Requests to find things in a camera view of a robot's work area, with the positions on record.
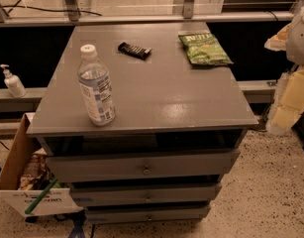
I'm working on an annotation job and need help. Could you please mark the black rxbar chocolate bar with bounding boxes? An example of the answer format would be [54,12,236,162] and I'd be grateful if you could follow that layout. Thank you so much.
[118,42,152,60]

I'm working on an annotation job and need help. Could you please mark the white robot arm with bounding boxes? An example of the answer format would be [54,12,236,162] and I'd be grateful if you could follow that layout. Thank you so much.
[264,4,304,135]

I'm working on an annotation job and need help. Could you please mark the grey drawer cabinet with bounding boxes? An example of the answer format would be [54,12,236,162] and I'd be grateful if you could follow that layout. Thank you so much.
[28,23,256,214]

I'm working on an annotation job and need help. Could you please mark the clear plastic water bottle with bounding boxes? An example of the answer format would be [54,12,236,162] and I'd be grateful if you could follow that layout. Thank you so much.
[77,44,116,126]

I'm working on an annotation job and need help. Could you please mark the top grey drawer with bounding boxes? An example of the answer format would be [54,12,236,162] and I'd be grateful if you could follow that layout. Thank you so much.
[47,149,240,182]

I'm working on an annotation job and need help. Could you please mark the grey drawer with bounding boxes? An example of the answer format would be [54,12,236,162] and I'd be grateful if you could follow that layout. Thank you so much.
[47,149,240,182]
[86,204,210,224]
[71,182,222,206]

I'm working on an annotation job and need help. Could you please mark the green chips bag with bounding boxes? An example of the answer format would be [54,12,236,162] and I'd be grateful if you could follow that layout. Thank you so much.
[178,32,233,66]

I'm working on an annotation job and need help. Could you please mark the middle grey drawer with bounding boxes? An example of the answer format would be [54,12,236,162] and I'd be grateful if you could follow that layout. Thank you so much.
[71,182,222,206]

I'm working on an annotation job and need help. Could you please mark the bottom grey drawer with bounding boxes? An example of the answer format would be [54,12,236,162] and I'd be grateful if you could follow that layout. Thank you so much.
[86,204,210,224]

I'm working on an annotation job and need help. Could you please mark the snack packets in box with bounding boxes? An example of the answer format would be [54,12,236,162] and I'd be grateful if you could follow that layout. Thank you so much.
[18,149,54,190]

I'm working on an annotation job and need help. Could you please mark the green stick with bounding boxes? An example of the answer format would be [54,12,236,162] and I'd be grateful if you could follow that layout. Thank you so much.
[25,178,57,214]

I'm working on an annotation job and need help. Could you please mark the white pump sanitizer bottle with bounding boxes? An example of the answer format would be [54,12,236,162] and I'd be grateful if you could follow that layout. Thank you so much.
[0,64,27,97]

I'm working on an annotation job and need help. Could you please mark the cardboard box with snacks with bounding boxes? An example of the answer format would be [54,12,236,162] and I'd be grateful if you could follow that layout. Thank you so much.
[0,113,82,217]

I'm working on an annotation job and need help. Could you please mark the grey metal frame rail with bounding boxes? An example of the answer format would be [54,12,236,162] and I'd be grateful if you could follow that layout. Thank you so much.
[0,11,294,28]

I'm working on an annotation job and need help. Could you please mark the black cable on shelf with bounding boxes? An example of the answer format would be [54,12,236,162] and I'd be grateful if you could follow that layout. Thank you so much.
[2,4,103,17]

